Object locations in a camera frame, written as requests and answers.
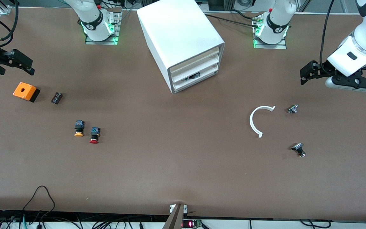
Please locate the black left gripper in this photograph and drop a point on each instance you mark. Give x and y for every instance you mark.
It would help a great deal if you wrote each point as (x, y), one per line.
(325, 68)

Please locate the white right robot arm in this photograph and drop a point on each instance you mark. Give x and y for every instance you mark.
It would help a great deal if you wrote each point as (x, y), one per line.
(91, 16)

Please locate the yellow push button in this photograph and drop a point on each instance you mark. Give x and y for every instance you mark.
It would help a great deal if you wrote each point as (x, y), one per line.
(79, 127)

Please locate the red push button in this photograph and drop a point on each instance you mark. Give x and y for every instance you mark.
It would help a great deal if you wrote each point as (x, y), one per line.
(94, 133)

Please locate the white plain drawer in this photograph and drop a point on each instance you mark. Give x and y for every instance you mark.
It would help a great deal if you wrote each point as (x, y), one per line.
(202, 67)
(202, 59)

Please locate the white drawer cabinet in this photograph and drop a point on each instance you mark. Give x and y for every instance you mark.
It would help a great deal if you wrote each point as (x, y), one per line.
(176, 28)

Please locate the small black contact block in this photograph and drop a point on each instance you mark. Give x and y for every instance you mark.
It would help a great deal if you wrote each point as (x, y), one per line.
(56, 98)

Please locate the white curved plastic arc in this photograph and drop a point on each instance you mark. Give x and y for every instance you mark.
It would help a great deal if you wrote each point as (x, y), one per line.
(251, 122)

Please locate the device with red display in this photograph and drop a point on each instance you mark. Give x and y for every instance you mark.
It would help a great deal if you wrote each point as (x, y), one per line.
(189, 224)

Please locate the orange button enclosure box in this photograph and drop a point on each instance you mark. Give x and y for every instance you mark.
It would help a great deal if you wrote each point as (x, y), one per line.
(24, 90)

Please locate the small silver switch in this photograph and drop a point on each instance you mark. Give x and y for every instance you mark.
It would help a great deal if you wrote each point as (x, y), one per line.
(292, 109)

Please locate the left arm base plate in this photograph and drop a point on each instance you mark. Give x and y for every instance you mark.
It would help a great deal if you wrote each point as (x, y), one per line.
(275, 46)

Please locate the aluminium frame profile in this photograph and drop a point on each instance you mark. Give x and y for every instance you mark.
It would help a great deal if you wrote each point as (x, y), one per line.
(4, 9)

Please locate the black silver selector switch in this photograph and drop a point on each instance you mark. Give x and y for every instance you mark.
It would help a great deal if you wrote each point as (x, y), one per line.
(298, 148)

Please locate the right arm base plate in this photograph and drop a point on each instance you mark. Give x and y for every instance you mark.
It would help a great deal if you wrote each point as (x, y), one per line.
(100, 42)

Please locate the small white bracket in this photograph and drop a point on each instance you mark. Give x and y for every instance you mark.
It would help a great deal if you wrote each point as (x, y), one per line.
(171, 208)

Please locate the brown camera mount post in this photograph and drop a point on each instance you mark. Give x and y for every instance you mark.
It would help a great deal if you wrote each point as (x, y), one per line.
(174, 219)

